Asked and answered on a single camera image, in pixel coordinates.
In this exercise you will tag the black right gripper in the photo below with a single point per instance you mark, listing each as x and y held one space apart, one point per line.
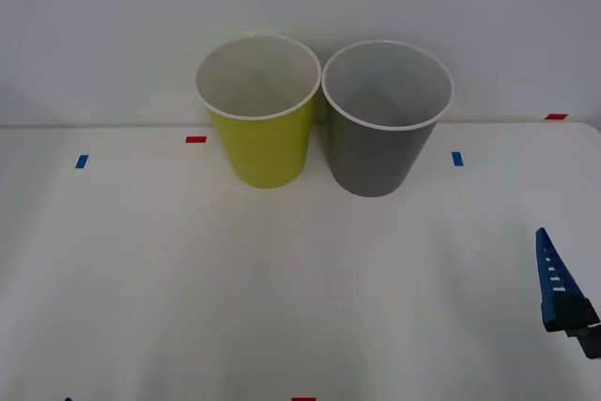
591 342

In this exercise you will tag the grey plastic bin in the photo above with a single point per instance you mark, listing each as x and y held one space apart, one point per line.
375 161

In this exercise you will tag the yellow-green plastic bin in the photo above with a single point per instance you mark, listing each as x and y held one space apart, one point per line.
263 152

